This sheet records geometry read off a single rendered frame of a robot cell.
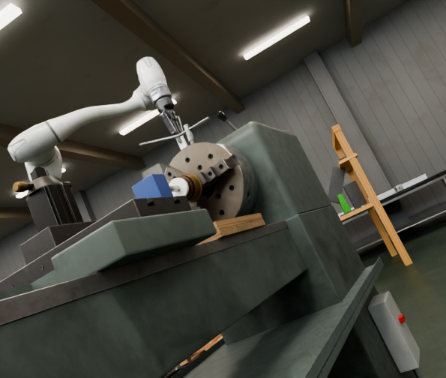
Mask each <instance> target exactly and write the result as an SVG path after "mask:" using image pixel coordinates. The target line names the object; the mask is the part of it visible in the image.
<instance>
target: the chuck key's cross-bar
mask: <svg viewBox="0 0 446 378"><path fill-rule="evenodd" d="M209 119H210V118H209V117H206V118H204V119H203V120H201V121H199V122H198V123H196V124H195V125H193V126H191V127H189V130H190V131H191V130H192V129H194V128H196V127H198V126H200V125H201V124H203V123H204V122H206V121H207V120H209ZM185 134H186V133H185V130H184V131H183V132H181V133H180V134H177V135H173V136H168V137H164V138H160V139H155V140H152V141H148V142H142V143H140V144H139V145H140V146H145V145H149V144H152V143H158V142H162V141H166V140H171V139H175V138H179V137H181V136H183V135H185Z"/></svg>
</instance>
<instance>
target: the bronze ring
mask: <svg viewBox="0 0 446 378"><path fill-rule="evenodd" d="M177 178H183V179H184V180H185V181H186V182H187V183H188V186H189V191H188V194H187V196H186V198H187V200H188V202H189V203H192V202H195V201H197V200H198V198H200V196H201V194H202V183H201V181H200V179H199V178H198V177H197V176H196V175H193V174H186V175H182V176H179V177H177Z"/></svg>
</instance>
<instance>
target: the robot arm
mask: <svg viewBox="0 0 446 378"><path fill-rule="evenodd" d="M136 67H137V73H138V76H139V81H140V86H139V88H138V89H137V90H136V91H134V92H133V97H132V98H131V99H130V100H128V101H126V102H124V103H118V104H111V105H103V106H91V107H87V108H84V109H79V110H77V111H74V112H71V113H68V114H66V115H62V116H59V117H57V118H53V119H50V120H47V121H45V122H42V123H40V124H36V125H35V126H33V127H30V128H29V129H28V130H25V131H24V132H22V133H21V134H19V135H18V136H16V137H15V138H14V139H13V140H12V141H11V143H10V144H9V145H8V148H7V150H8V151H9V153H10V156H11V157H12V158H13V159H14V160H15V161H16V162H18V163H25V167H26V169H27V173H28V177H29V180H30V181H31V182H32V179H31V176H30V173H31V172H32V171H33V169H34V168H35V167H43V168H45V169H46V170H48V173H49V175H50V176H53V177H55V178H56V179H58V180H59V181H60V180H61V177H62V158H61V154H60V152H59V150H58V148H57V145H58V144H59V143H61V142H63V141H64V140H65V139H66V138H67V137H69V136H70V135H71V134H72V133H73V132H74V131H76V130H77V129H79V128H80V127H82V126H83V125H86V124H88V123H90V122H95V121H98V120H102V119H109V118H114V117H118V116H124V115H127V114H130V113H133V112H136V111H137V110H143V111H148V110H149V111H153V110H157V111H158V112H159V113H161V114H160V117H161V118H162V120H163V122H164V123H165V125H166V126H167V128H168V130H169V132H170V133H171V135H177V134H180V133H181V132H183V131H184V129H183V127H182V124H181V120H180V116H176V115H175V112H174V110H173V108H174V106H175V105H174V103H173V101H172V95H171V93H170V90H169V87H168V86H167V84H166V78H165V76H164V73H163V71H162V69H161V67H160V66H159V64H158V63H157V62H156V60H155V59H154V58H152V57H145V58H142V59H140V60H139V61H138V62H137V65H136ZM176 140H177V142H178V144H179V147H180V149H181V150H182V149H183V148H185V147H186V146H187V143H186V141H185V139H184V137H183V136H180V137H179V138H176Z"/></svg>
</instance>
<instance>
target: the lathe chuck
mask: <svg viewBox="0 0 446 378"><path fill-rule="evenodd" d="M232 156H233V157H235V159H236V160H237V162H238V163H239V164H240V165H237V166H236V167H235V168H234V169H233V170H231V171H230V172H229V173H228V174H226V175H225V176H224V177H223V178H222V179H221V180H219V181H218V182H217V183H216V184H215V185H214V192H213V194H212V196H211V198H209V199H208V205H209V213H210V217H211V219H212V222H215V221H222V220H226V219H230V218H237V217H241V216H245V215H246V213H247V212H248V210H249V209H250V206H251V204H252V201H253V195H254V180H253V174H252V172H251V169H250V167H249V165H248V163H247V162H246V160H245V159H244V158H243V157H242V155H241V154H239V153H238V152H237V151H236V150H234V149H233V148H231V147H228V146H227V145H221V144H216V143H212V142H196V143H194V144H191V145H188V146H186V147H185V148H183V149H182V150H180V152H179V153H177V155H176V156H174V158H173V159H172V161H171V163H170V164H169V165H170V166H171V167H174V168H176V169H177V170H180V171H182V172H183V173H186V174H193V175H195V176H197V175H198V174H199V173H203V172H204V171H206V170H207V168H209V167H213V166H214V165H215V164H217V163H218V162H219V161H220V160H222V159H229V158H230V157H232ZM248 190H250V198H249V199H247V192H248Z"/></svg>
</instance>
